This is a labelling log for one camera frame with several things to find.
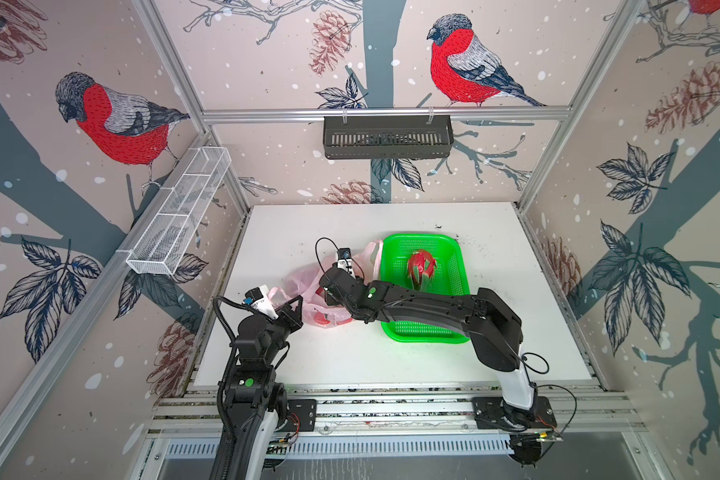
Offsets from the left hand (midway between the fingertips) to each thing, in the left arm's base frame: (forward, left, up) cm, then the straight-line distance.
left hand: (301, 298), depth 76 cm
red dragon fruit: (+15, -35, -8) cm, 39 cm away
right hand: (+6, -6, -6) cm, 11 cm away
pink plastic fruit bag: (+9, +2, -8) cm, 12 cm away
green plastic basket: (+14, -45, -15) cm, 50 cm away
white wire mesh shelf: (+9, +33, +13) cm, 37 cm away
